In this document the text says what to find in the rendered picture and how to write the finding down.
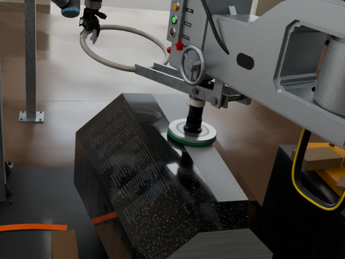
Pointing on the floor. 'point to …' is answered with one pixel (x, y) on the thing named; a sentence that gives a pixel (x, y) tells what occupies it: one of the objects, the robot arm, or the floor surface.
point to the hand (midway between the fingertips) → (90, 39)
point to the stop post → (30, 65)
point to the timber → (64, 244)
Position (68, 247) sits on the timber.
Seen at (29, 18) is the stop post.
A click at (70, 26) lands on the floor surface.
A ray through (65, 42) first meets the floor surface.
